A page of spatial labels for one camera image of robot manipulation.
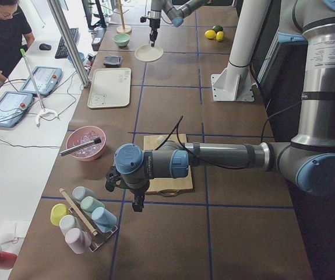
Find white bear tray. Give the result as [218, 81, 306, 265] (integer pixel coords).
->
[87, 68, 132, 109]

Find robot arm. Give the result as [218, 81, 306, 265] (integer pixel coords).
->
[114, 1, 335, 211]
[147, 0, 208, 47]

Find steel muddler black tip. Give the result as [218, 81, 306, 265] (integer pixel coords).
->
[59, 137, 101, 156]

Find yellow lemon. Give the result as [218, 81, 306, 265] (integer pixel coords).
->
[216, 31, 224, 41]
[204, 30, 216, 40]

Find teach pendant near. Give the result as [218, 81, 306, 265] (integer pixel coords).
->
[0, 92, 34, 128]

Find pink cup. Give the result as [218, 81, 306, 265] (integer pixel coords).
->
[65, 228, 91, 254]

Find cream round plate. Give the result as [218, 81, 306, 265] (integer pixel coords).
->
[135, 44, 164, 62]

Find aluminium frame post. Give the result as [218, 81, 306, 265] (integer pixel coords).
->
[47, 0, 90, 88]

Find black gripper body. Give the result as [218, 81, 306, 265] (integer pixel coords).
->
[149, 18, 160, 40]
[129, 186, 149, 204]

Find white wire cup rack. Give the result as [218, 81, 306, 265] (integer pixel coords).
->
[59, 215, 118, 253]

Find bamboo cutting board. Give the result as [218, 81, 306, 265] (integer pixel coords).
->
[143, 134, 193, 197]

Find white stand with rod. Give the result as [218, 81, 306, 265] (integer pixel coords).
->
[20, 48, 59, 127]

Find light green cup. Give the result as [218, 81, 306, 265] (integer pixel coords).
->
[80, 196, 105, 217]

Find wooden mug tree stand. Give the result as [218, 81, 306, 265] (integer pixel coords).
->
[116, 0, 132, 34]

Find clear ice cubes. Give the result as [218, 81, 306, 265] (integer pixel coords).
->
[71, 131, 103, 158]

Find pink bowl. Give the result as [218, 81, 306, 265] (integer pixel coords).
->
[66, 125, 107, 162]

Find person in black shirt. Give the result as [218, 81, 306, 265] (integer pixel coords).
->
[0, 1, 35, 83]

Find grey folded cloth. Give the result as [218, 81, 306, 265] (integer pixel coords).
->
[103, 55, 124, 68]

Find yellow cup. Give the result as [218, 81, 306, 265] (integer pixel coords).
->
[50, 204, 69, 226]

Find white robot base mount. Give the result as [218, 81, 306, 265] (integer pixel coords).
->
[211, 1, 256, 102]

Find black keyboard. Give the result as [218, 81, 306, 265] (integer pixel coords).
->
[54, 27, 80, 60]

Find teach pendant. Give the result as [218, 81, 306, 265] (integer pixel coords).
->
[0, 92, 34, 128]
[19, 66, 62, 96]

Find yellow lemon upper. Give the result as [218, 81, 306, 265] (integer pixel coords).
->
[204, 30, 216, 40]

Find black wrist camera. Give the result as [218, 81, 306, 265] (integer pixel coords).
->
[105, 166, 128, 192]

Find light blue cup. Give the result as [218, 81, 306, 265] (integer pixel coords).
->
[91, 207, 117, 233]

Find grey blue cup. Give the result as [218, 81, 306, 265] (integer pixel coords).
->
[72, 186, 96, 203]

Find black computer mouse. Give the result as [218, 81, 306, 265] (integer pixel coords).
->
[39, 43, 51, 51]

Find wooden rack handle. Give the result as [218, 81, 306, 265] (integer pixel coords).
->
[59, 188, 98, 236]

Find teach pendant far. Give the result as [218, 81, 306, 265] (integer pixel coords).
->
[19, 66, 62, 96]

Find yellow lemon lower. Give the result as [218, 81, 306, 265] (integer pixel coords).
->
[216, 31, 224, 41]

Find light green bowl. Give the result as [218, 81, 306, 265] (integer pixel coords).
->
[113, 33, 131, 47]

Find green lime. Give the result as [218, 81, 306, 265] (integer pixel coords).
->
[211, 25, 223, 33]

